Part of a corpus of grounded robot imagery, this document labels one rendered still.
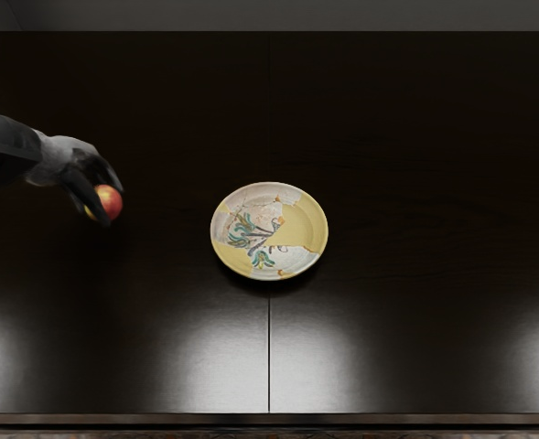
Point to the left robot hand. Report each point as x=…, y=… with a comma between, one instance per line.
x=63, y=157

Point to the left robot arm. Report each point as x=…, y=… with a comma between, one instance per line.
x=3, y=146

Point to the yellow patterned plate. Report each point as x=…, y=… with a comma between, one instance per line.
x=269, y=231

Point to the red yellow apple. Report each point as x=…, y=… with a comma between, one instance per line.
x=111, y=201

